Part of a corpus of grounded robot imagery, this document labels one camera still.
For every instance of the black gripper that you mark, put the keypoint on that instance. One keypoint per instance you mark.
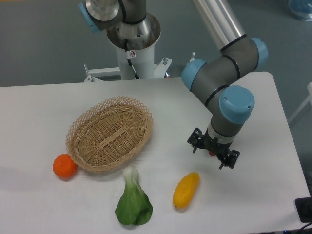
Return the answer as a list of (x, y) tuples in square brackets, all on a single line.
[(227, 157)]

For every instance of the yellow mango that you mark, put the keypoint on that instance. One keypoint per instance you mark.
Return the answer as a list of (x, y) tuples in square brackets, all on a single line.
[(186, 190)]

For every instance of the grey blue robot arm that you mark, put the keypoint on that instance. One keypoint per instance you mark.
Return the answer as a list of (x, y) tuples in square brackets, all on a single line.
[(214, 84)]

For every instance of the green bok choy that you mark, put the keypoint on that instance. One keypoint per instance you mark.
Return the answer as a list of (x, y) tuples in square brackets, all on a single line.
[(134, 207)]

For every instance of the woven wicker basket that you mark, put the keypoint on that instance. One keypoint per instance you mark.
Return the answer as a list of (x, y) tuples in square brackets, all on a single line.
[(109, 134)]

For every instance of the black device at edge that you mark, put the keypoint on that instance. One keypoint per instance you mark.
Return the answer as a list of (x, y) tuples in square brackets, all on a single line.
[(304, 209)]

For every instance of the orange fruit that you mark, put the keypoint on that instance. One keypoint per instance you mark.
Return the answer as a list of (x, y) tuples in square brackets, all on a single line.
[(64, 167)]

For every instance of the blue plastic bag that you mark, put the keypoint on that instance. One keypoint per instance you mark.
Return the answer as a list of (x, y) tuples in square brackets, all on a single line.
[(302, 9)]

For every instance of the white frame at right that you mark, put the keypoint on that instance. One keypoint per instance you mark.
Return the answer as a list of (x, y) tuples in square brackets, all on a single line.
[(298, 113)]

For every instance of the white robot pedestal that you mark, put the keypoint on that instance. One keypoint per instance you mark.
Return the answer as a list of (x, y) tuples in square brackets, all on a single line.
[(135, 48)]

